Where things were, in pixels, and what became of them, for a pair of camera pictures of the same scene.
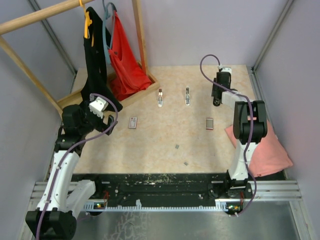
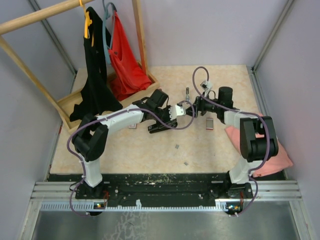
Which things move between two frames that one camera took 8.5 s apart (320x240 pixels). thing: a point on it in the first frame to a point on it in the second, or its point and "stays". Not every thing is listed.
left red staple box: [132, 122] stays
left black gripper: [102, 125] to [166, 109]
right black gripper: [213, 91] to [199, 105]
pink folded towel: [267, 156] stays
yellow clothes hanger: [87, 22] stays
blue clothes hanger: [106, 16] stays
